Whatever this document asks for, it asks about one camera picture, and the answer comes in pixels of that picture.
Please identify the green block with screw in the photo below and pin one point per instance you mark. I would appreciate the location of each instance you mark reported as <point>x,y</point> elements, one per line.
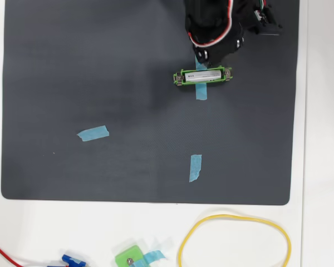
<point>125,257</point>

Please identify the dark grey textured mat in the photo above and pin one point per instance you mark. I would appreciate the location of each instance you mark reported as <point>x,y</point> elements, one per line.
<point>100,69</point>

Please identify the long blue masking tape strip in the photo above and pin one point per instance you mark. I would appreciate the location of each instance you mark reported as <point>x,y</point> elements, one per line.
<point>201,93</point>

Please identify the blue tape on green block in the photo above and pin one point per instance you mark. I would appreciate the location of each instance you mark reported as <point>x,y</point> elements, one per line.
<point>154,255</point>

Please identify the white AA battery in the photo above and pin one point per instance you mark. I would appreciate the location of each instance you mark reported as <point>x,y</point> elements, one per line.
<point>203,76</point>

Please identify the blue alligator clip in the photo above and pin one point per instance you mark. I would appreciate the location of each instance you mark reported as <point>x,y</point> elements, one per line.
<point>71,260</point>

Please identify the green battery holder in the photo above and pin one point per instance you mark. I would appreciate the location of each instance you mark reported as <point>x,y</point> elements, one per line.
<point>227,73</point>

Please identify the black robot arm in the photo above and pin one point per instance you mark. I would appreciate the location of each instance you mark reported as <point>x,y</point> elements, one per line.
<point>206,7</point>

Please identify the yellow rubber band loop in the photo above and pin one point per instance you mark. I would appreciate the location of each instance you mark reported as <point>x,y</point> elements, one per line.
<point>225,215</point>

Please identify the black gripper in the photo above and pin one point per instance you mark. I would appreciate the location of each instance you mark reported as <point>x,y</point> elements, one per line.
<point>217,53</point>

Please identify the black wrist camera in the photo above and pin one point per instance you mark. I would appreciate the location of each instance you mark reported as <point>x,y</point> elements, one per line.
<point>267,25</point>

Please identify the blue masking tape piece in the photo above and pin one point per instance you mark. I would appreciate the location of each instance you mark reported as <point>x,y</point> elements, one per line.
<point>195,167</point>
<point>94,133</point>

